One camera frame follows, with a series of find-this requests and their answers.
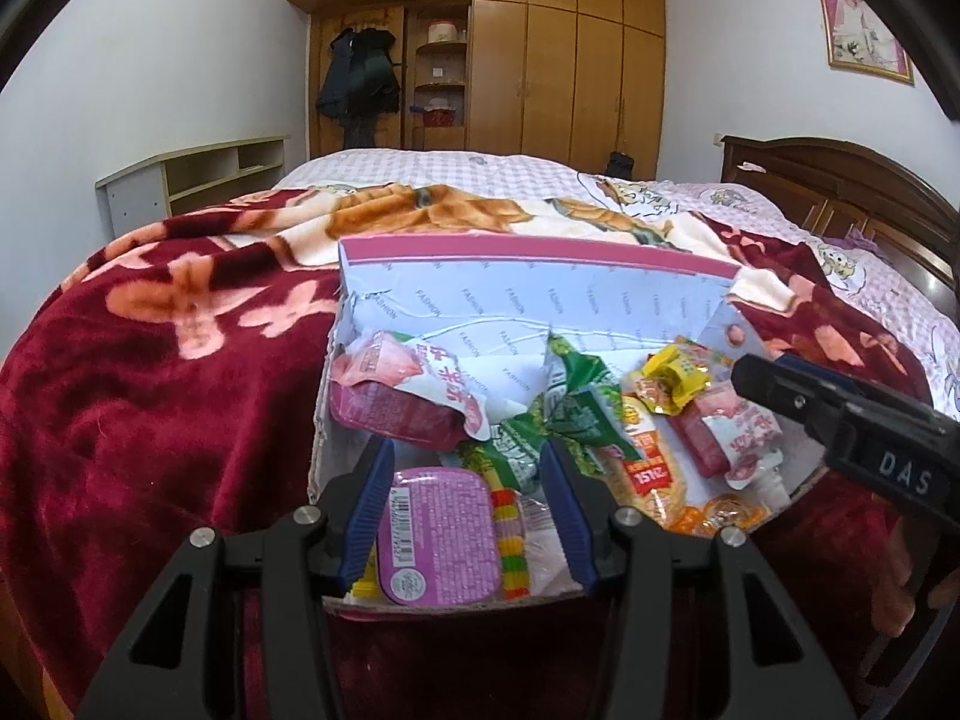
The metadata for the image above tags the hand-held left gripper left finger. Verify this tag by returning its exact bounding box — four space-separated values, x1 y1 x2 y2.
75 439 396 720

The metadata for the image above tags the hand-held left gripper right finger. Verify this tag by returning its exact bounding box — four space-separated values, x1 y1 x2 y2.
541 440 860 720

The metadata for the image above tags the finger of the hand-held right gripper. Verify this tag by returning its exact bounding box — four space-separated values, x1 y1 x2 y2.
731 356 856 458
776 355 938 421

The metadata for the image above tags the purple snack tray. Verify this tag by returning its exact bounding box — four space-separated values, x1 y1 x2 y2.
375 465 502 607

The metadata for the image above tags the pink spouted pouch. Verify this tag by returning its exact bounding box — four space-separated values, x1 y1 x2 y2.
666 382 788 505
330 330 526 445

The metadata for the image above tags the small green snack packet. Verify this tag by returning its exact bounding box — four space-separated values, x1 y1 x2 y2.
456 420 542 500

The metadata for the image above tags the large green snack packet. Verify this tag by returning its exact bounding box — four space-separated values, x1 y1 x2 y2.
499 334 653 481

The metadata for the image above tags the orange yellow snack bag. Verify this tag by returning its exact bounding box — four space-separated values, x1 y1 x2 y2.
701 493 753 535

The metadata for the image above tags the pink cardboard box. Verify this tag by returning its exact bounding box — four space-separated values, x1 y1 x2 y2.
307 234 830 620

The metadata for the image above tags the dark wooden headboard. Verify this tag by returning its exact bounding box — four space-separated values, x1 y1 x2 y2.
720 135 960 308

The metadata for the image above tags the red floral blanket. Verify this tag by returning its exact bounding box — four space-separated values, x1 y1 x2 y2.
0 184 960 720

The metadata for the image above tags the white bedside shelf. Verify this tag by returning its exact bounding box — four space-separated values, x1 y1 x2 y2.
95 136 292 239

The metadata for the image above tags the wooden wardrobe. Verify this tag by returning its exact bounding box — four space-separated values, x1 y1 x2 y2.
287 0 667 177

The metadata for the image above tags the black coat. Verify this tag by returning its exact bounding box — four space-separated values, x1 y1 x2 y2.
315 28 400 147

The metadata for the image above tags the wall poster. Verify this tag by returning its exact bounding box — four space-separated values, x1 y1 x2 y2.
815 0 916 86

